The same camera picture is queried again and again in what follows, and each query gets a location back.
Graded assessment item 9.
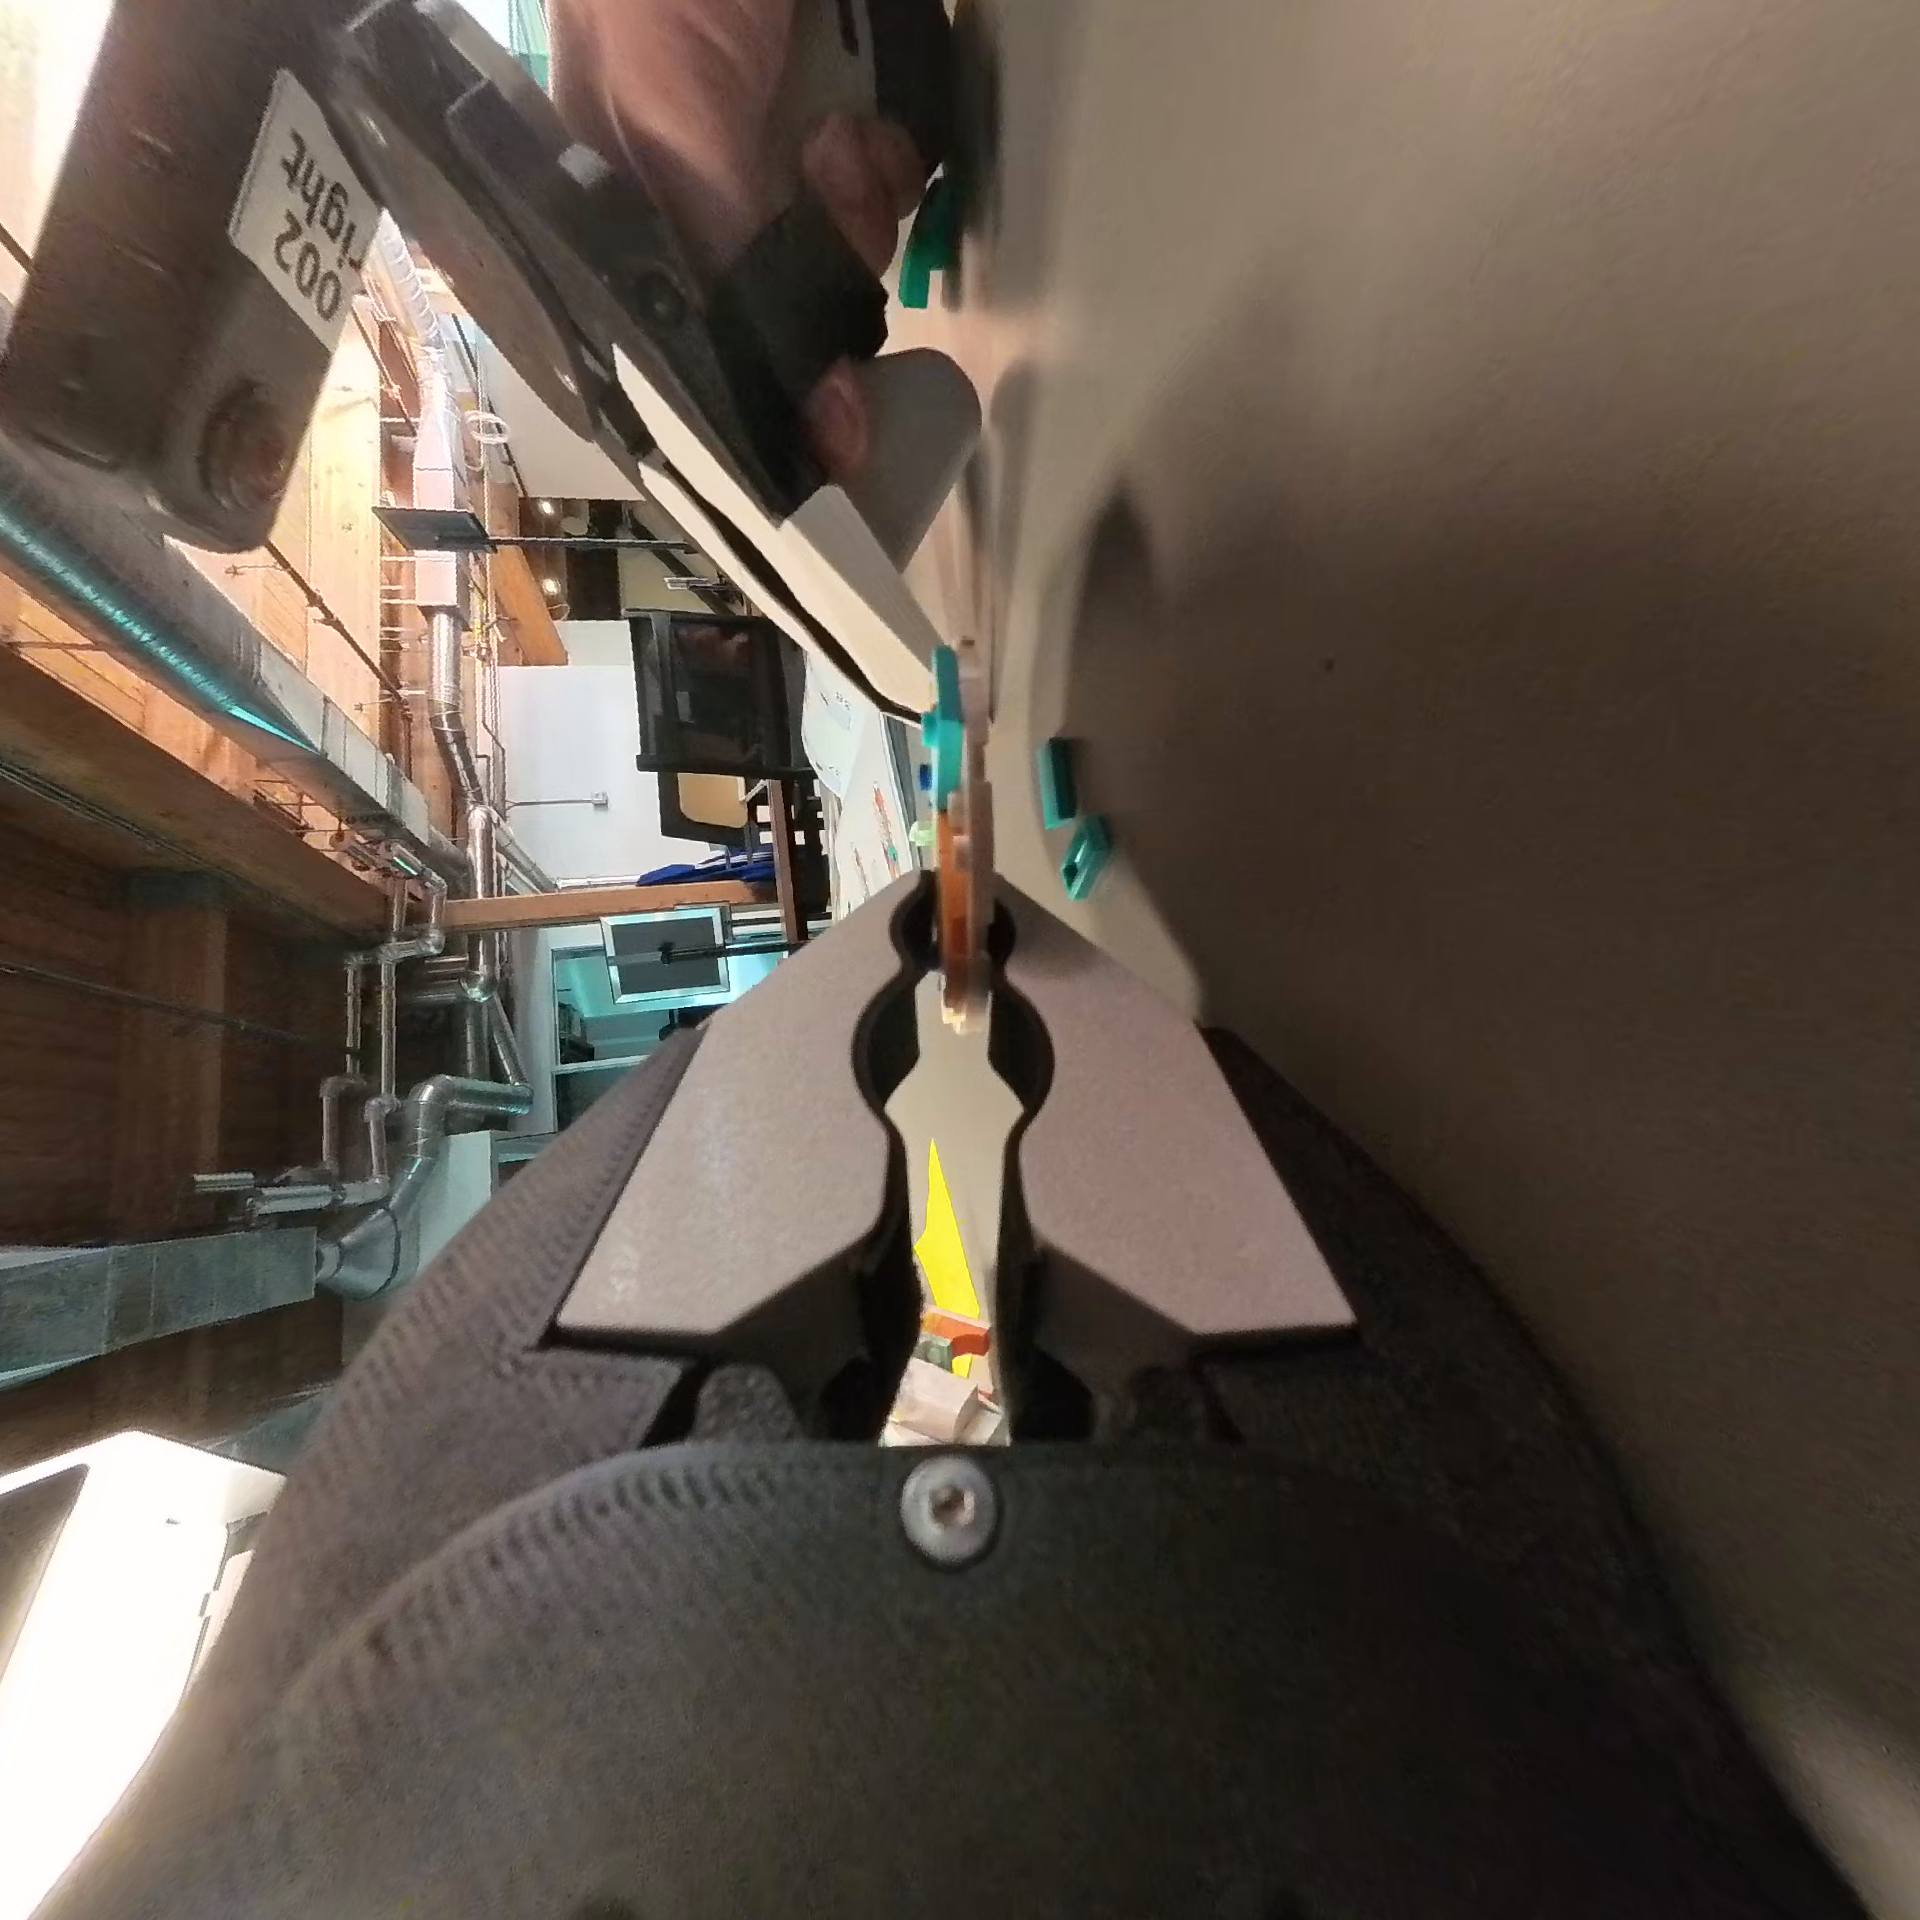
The black panel on stand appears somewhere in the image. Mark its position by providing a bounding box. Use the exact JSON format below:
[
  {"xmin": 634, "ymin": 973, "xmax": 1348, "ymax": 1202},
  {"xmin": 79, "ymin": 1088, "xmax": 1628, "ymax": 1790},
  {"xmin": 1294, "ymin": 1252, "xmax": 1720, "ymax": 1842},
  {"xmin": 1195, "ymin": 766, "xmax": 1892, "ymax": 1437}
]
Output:
[{"xmin": 601, "ymin": 903, "xmax": 736, "ymax": 998}]

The white lamp light panel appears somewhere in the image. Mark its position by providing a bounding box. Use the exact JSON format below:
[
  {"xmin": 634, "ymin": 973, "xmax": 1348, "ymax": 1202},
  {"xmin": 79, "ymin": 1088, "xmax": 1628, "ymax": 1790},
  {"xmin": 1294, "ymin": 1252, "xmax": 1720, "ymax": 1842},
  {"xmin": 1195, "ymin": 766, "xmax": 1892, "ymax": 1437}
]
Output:
[{"xmin": 0, "ymin": 1437, "xmax": 284, "ymax": 1703}]

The long grey ceiling duct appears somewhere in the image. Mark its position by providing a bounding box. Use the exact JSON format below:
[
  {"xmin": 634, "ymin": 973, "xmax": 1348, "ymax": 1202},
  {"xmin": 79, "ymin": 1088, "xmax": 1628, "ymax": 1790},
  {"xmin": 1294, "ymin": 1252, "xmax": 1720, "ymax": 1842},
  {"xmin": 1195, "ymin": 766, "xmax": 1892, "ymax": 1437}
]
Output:
[{"xmin": 0, "ymin": 452, "xmax": 436, "ymax": 842}]

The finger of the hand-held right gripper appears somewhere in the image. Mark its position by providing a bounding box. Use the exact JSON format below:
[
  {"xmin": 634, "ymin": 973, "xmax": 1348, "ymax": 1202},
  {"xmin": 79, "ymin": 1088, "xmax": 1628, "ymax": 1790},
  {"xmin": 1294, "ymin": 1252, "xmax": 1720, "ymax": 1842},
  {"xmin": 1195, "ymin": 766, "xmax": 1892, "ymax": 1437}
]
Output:
[
  {"xmin": 610, "ymin": 347, "xmax": 950, "ymax": 704},
  {"xmin": 634, "ymin": 461, "xmax": 926, "ymax": 723}
]

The black office chair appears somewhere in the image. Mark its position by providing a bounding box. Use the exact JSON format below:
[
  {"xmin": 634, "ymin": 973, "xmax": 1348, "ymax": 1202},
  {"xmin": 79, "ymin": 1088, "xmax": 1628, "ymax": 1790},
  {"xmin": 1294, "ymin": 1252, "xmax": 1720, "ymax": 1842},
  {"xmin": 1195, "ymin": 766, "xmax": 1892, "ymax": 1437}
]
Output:
[{"xmin": 634, "ymin": 613, "xmax": 806, "ymax": 772}]

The person's right hand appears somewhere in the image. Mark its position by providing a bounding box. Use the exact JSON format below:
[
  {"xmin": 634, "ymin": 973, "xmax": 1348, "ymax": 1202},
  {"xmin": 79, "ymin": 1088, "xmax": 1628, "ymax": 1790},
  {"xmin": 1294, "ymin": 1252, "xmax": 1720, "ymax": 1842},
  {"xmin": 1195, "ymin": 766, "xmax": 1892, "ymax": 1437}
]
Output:
[{"xmin": 545, "ymin": 0, "xmax": 926, "ymax": 461}]

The silver ventilation duct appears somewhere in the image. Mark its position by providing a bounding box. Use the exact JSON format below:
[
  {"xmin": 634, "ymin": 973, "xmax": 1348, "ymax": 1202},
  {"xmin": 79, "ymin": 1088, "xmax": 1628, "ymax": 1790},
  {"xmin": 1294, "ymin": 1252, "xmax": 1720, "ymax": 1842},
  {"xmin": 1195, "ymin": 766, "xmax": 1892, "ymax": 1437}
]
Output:
[{"xmin": 0, "ymin": 1232, "xmax": 377, "ymax": 1381}]

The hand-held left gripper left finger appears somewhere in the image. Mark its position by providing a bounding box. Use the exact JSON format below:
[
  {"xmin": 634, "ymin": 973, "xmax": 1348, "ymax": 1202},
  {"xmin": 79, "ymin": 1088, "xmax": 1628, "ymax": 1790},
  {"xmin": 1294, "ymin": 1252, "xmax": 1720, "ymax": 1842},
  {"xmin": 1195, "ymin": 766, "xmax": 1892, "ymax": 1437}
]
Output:
[{"xmin": 554, "ymin": 872, "xmax": 950, "ymax": 1445}]

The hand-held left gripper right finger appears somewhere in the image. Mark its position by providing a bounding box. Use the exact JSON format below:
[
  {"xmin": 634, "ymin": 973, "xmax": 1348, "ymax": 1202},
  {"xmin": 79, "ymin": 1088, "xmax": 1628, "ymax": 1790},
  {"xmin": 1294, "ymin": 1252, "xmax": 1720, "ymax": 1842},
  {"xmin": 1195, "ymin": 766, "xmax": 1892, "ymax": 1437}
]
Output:
[{"xmin": 978, "ymin": 882, "xmax": 1358, "ymax": 1445}]

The teal arch brick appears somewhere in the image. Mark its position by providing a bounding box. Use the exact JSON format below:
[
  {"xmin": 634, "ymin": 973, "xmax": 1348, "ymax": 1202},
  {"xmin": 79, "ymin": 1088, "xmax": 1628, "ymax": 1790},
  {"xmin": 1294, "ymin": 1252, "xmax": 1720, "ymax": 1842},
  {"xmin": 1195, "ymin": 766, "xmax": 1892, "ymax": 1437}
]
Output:
[{"xmin": 897, "ymin": 161, "xmax": 970, "ymax": 307}]

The tan backed chair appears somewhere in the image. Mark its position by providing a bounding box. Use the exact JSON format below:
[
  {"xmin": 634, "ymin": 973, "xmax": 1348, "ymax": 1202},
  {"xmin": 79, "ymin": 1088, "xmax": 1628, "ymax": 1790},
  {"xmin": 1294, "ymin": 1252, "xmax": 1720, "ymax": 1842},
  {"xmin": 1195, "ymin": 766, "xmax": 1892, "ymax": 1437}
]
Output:
[{"xmin": 657, "ymin": 766, "xmax": 753, "ymax": 843}]

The open instruction booklet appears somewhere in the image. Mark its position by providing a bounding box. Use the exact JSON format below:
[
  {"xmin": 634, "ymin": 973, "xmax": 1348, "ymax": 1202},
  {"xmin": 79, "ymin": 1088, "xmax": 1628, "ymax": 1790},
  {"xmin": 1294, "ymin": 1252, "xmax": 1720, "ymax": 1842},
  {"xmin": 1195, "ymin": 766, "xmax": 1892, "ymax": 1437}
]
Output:
[{"xmin": 799, "ymin": 660, "xmax": 917, "ymax": 887}]

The round white brick plate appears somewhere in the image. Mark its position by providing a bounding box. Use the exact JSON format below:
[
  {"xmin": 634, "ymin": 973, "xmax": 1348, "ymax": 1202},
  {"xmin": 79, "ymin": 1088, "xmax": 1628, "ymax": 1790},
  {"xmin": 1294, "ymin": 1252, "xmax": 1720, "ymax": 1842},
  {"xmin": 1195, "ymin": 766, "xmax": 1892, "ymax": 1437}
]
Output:
[{"xmin": 910, "ymin": 640, "xmax": 1001, "ymax": 1041}]

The yellow paper note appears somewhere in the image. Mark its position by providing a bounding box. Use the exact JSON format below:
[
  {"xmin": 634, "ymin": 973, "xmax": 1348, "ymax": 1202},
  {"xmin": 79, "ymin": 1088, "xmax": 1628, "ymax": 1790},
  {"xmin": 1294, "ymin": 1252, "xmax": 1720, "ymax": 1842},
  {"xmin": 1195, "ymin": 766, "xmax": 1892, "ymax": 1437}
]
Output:
[{"xmin": 917, "ymin": 1143, "xmax": 992, "ymax": 1329}]

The slim silver duct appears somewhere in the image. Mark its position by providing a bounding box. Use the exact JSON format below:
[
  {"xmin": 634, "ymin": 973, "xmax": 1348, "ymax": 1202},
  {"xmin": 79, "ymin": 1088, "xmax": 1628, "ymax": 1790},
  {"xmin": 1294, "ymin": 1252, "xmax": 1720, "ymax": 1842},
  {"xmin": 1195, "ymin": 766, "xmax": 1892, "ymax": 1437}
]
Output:
[{"xmin": 429, "ymin": 613, "xmax": 509, "ymax": 903}]

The grey pipe cluster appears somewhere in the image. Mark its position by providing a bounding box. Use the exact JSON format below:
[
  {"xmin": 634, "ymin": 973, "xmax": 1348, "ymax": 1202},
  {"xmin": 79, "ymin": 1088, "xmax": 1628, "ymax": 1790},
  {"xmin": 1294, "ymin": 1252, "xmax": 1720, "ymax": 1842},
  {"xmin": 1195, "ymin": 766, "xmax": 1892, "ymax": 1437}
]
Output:
[{"xmin": 198, "ymin": 901, "xmax": 536, "ymax": 1302}]

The white brick animal model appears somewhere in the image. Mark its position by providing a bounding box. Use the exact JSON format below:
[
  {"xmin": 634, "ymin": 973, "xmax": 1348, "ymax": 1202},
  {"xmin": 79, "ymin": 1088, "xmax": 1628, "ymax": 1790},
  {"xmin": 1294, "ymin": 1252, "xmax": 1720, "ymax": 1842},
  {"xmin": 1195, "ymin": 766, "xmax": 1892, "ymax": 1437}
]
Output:
[{"xmin": 897, "ymin": 1302, "xmax": 1001, "ymax": 1447}]

